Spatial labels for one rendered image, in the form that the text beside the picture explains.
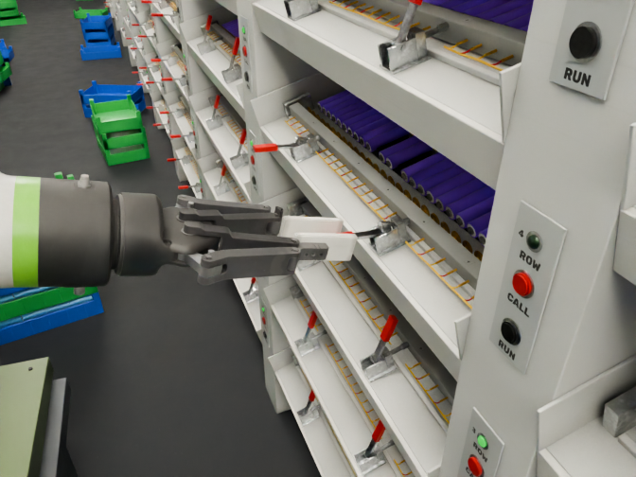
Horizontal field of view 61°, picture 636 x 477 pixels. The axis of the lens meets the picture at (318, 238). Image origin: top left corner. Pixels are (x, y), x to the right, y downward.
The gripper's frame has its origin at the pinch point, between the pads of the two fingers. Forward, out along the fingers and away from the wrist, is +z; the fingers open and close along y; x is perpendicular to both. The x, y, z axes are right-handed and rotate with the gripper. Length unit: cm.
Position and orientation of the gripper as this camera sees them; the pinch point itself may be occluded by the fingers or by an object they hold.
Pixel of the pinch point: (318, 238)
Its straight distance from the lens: 56.7
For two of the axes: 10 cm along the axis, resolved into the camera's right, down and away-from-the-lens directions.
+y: 3.7, 5.0, -7.8
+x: 2.4, -8.7, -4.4
